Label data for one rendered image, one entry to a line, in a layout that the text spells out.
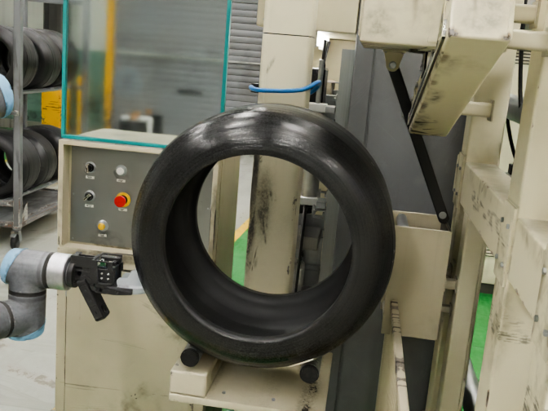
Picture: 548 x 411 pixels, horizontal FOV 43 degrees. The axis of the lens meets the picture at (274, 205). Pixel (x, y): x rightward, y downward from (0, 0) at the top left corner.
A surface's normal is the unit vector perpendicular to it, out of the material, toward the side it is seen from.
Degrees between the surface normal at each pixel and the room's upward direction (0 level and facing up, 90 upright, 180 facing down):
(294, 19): 90
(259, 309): 80
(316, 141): 47
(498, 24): 72
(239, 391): 0
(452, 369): 90
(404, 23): 90
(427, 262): 90
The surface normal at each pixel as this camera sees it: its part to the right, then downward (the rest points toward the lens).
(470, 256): -0.14, 0.20
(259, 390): 0.08, -0.97
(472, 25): -0.11, -0.11
